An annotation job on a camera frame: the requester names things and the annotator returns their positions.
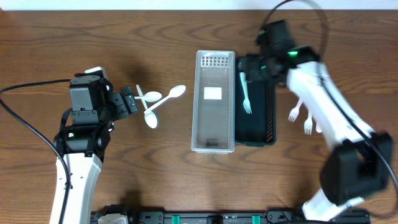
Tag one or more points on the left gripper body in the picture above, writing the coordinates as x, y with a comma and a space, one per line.
121, 104

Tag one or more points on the clear plastic basket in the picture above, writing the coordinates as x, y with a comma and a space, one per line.
213, 120

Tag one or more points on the white spoon pointing down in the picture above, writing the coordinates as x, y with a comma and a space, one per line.
150, 117

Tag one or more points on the black plastic basket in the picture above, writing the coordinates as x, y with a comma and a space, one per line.
258, 128

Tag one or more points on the white label in basket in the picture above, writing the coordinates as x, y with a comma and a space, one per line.
212, 93

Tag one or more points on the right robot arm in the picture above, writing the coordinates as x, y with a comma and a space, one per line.
359, 163

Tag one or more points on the white spoon horizontal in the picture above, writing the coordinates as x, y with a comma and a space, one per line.
151, 96

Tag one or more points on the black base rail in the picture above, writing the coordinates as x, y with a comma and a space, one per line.
122, 214

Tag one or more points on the white spoon diagonal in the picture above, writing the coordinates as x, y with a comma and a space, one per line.
173, 93

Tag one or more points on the white fork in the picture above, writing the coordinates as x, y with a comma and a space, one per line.
295, 111
308, 124

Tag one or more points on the pale blue fork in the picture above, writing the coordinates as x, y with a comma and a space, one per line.
246, 102

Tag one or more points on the white spoon group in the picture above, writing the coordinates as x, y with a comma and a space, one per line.
318, 128

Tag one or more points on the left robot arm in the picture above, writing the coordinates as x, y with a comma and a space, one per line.
82, 139

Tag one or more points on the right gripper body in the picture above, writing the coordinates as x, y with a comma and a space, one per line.
252, 69

